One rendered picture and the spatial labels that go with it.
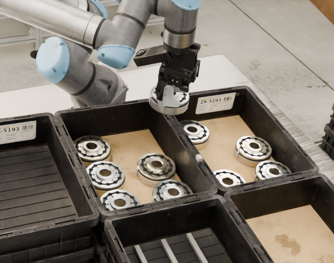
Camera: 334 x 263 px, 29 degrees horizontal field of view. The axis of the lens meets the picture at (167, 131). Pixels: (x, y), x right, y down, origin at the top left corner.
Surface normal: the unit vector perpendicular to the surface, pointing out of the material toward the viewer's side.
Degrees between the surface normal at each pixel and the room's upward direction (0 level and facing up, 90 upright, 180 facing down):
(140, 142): 0
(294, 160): 90
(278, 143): 90
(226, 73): 0
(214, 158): 0
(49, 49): 53
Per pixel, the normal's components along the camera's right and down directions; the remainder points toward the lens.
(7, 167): 0.14, -0.78
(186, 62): -0.40, 0.61
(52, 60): -0.58, -0.27
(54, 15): -0.12, 0.01
